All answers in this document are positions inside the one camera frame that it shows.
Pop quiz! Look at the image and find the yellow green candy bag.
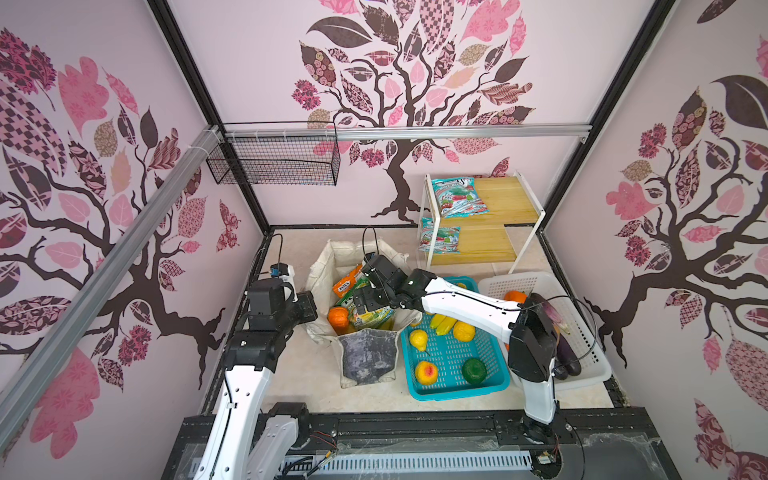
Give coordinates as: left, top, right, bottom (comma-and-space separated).
338, 278, 394, 330

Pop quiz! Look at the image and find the orange Fox's candy bag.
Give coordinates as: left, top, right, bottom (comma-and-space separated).
332, 264, 363, 299

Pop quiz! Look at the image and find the orange bell pepper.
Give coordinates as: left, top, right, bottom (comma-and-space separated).
327, 306, 351, 336

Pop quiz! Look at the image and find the cream canvas grocery bag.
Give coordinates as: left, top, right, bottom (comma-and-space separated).
305, 240, 421, 388

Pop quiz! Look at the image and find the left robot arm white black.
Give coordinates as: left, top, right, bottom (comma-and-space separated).
194, 274, 317, 479

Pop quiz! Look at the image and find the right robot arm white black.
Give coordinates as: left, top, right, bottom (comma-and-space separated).
354, 253, 558, 445

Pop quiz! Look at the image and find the lower green white candy bag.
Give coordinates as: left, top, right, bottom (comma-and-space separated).
418, 218, 461, 254

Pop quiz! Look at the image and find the green white candy bag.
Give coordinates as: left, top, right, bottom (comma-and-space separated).
431, 177, 489, 218
418, 218, 461, 254

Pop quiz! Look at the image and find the teal plastic fruit basket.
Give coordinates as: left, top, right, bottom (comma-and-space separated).
400, 314, 511, 402

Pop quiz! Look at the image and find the red yellow peach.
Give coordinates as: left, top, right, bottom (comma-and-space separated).
414, 361, 439, 386

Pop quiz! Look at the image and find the green bell pepper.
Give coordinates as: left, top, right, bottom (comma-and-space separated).
461, 358, 488, 386

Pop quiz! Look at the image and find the orange tomato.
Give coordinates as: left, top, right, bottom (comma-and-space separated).
504, 290, 528, 304

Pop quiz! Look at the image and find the white wooden two-tier shelf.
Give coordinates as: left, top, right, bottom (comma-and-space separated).
417, 172, 546, 274

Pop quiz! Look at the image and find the purple eggplant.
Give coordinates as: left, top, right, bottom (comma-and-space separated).
530, 293, 582, 380

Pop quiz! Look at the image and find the white plastic vegetable basket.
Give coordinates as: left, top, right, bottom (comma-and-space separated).
478, 271, 612, 391

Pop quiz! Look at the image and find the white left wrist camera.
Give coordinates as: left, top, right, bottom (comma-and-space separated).
269, 262, 295, 288

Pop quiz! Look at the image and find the black wire wall basket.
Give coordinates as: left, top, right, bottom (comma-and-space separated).
207, 120, 341, 186

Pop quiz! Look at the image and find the white slotted cable duct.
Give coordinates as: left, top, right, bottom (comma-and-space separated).
278, 451, 533, 478

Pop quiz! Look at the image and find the aluminium frame bar rear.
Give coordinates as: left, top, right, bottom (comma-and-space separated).
225, 123, 592, 141

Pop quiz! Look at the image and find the aluminium frame bar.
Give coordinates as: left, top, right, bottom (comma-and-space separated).
1, 125, 221, 448
225, 123, 592, 141

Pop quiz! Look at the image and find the aluminium frame bar left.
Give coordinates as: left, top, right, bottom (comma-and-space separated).
1, 125, 221, 448

